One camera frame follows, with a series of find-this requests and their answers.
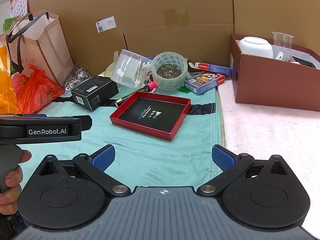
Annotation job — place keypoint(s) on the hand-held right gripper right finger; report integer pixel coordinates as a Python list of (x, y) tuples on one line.
[(222, 157)]

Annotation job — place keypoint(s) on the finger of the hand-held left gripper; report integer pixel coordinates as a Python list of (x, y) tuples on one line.
[(86, 123)]

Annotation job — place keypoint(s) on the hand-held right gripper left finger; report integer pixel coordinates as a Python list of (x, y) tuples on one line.
[(103, 158)]

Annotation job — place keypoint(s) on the black cardboard box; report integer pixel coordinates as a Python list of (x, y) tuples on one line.
[(93, 92)]

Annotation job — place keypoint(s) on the red shallow box tray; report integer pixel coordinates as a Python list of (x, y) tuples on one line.
[(152, 115)]

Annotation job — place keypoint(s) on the brown cardboard box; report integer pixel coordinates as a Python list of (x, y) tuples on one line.
[(270, 85)]

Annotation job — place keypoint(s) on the clear container with cotton swabs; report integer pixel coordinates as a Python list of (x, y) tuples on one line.
[(127, 67)]

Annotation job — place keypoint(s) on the person's left hand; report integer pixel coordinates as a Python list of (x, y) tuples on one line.
[(12, 177)]

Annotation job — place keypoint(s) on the red plastic bag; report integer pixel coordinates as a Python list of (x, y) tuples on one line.
[(37, 90)]

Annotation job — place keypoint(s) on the teal cloth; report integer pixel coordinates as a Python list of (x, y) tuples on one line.
[(150, 160)]

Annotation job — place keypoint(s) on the pile of metal rings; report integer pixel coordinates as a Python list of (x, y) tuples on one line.
[(76, 77)]

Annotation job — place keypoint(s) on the black marker with pink cap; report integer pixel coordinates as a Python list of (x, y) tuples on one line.
[(130, 96)]

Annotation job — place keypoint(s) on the pale pink fluffy towel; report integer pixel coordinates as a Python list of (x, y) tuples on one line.
[(270, 135)]

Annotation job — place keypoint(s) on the pale yellow notepad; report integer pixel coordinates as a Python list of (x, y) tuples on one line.
[(108, 71)]

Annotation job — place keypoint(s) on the orange plastic bag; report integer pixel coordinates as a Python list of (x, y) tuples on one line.
[(6, 92)]

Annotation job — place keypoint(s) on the dark patterned card box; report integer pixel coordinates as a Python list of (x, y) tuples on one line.
[(203, 82)]

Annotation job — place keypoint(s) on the green plastic clip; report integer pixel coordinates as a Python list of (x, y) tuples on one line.
[(183, 90)]

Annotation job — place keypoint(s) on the beige paper shopping bag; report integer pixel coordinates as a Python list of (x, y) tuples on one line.
[(47, 50)]

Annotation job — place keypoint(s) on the red and blue card box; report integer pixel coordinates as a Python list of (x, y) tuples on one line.
[(215, 68)]

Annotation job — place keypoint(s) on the clear tape roll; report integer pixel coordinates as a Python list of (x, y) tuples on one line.
[(170, 85)]

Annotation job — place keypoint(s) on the white shipping label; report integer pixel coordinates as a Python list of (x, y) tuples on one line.
[(106, 24)]

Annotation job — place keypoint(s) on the green paper bag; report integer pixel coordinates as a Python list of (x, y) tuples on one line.
[(10, 22)]

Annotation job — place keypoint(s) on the white ceramic bowl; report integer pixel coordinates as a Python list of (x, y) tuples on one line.
[(255, 46)]

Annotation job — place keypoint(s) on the small white object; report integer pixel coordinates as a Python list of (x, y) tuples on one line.
[(280, 55)]

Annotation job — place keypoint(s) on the black flat object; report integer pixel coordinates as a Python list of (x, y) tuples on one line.
[(303, 61)]

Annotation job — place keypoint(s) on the clear plastic cup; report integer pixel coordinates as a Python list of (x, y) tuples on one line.
[(282, 42)]

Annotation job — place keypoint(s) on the brown cardboard backdrop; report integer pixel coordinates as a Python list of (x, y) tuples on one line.
[(175, 5)]

